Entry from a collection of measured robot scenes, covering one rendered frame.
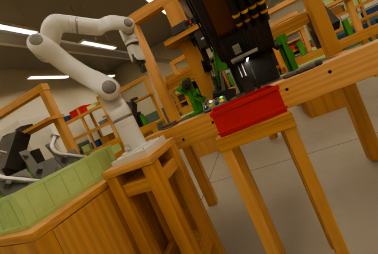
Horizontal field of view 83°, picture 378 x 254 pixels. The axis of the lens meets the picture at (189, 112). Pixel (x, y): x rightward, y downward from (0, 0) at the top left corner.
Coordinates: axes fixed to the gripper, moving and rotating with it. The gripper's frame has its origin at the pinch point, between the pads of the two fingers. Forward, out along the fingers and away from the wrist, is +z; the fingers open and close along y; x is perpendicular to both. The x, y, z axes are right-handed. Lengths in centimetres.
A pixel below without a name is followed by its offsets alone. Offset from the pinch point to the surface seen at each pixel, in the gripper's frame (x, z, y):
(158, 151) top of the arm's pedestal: 2, 46, 23
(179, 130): 3.6, 43.6, -4.1
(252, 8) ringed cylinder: 69, -4, -17
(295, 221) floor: 46, 129, -23
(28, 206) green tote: -47, 43, 61
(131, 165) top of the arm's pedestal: -9, 46, 33
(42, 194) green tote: -47, 41, 54
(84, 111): -479, -57, -386
